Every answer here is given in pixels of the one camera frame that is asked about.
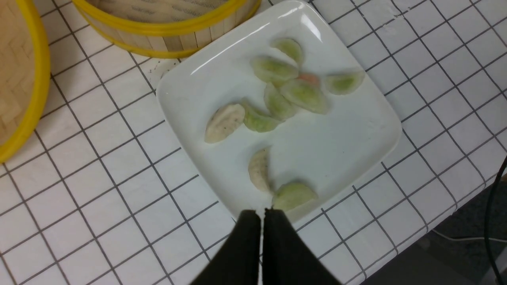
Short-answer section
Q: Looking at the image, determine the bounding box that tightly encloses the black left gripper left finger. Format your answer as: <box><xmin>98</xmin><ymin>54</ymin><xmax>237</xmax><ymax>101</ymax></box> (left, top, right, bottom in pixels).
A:
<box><xmin>191</xmin><ymin>210</ymin><xmax>261</xmax><ymax>285</ymax></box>

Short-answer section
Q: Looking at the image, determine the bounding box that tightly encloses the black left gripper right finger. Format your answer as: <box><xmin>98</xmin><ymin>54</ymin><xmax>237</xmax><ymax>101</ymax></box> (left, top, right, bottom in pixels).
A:
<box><xmin>262</xmin><ymin>209</ymin><xmax>340</xmax><ymax>285</ymax></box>

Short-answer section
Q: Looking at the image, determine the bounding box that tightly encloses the white speckled dumpling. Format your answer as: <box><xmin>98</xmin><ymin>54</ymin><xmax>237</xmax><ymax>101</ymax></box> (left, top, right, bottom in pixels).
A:
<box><xmin>204</xmin><ymin>104</ymin><xmax>246</xmax><ymax>144</ymax></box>

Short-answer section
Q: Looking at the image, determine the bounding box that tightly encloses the green dumpling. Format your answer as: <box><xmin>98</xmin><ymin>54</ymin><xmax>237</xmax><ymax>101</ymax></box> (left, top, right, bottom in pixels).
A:
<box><xmin>264</xmin><ymin>83</ymin><xmax>297</xmax><ymax>121</ymax></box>
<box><xmin>270</xmin><ymin>38</ymin><xmax>305</xmax><ymax>67</ymax></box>
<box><xmin>280</xmin><ymin>79</ymin><xmax>328</xmax><ymax>115</ymax></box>
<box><xmin>241</xmin><ymin>99</ymin><xmax>281</xmax><ymax>133</ymax></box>
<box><xmin>324</xmin><ymin>70</ymin><xmax>366</xmax><ymax>95</ymax></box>
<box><xmin>272</xmin><ymin>182</ymin><xmax>318</xmax><ymax>212</ymax></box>
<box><xmin>250</xmin><ymin>56</ymin><xmax>299</xmax><ymax>82</ymax></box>

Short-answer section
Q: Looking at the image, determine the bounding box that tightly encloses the pink dumpling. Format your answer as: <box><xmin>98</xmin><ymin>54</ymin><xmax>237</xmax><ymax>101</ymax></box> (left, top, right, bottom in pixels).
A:
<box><xmin>298</xmin><ymin>73</ymin><xmax>320</xmax><ymax>87</ymax></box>

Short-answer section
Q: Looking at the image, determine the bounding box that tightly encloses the bamboo steamer basket yellow rim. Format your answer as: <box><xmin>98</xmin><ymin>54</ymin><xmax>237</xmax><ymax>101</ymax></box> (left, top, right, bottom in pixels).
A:
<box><xmin>74</xmin><ymin>0</ymin><xmax>261</xmax><ymax>59</ymax></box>

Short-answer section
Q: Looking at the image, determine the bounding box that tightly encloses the bamboo steamer lid yellow rim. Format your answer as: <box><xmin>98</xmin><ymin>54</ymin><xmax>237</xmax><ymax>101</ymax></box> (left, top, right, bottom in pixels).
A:
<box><xmin>0</xmin><ymin>0</ymin><xmax>51</xmax><ymax>163</ymax></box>

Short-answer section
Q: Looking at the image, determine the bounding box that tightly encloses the white cable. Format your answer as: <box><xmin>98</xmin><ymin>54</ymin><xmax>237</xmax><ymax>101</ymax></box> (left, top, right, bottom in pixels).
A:
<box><xmin>430</xmin><ymin>229</ymin><xmax>507</xmax><ymax>243</ymax></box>

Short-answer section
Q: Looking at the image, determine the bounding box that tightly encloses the black cable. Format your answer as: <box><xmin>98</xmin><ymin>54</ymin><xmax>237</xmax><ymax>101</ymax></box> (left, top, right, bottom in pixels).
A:
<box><xmin>484</xmin><ymin>154</ymin><xmax>507</xmax><ymax>285</ymax></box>

